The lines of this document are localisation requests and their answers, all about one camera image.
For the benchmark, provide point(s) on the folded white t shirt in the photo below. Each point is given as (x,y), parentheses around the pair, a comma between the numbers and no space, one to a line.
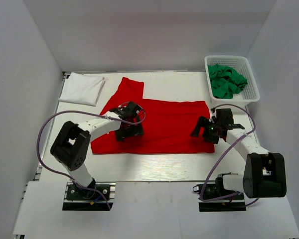
(82,89)

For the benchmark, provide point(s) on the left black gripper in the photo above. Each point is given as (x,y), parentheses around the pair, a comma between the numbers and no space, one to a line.
(137,130)

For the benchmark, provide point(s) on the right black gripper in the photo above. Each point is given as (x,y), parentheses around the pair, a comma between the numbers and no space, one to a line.
(202,122)

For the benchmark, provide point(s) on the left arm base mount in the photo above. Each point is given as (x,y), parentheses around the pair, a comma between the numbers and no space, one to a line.
(76,199)

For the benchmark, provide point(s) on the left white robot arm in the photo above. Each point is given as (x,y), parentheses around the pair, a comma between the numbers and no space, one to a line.
(72,142)

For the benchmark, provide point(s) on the white plastic basket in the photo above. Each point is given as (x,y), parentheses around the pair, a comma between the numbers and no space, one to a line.
(242,66)

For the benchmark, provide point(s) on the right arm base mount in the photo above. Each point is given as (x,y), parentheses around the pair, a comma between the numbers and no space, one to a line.
(234,203)

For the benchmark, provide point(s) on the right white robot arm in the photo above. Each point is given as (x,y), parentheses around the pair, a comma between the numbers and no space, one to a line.
(264,174)

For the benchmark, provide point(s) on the red t shirt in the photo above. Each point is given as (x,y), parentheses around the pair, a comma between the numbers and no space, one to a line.
(167,125)

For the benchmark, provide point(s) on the green t shirt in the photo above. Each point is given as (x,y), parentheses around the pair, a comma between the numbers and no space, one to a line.
(225,81)

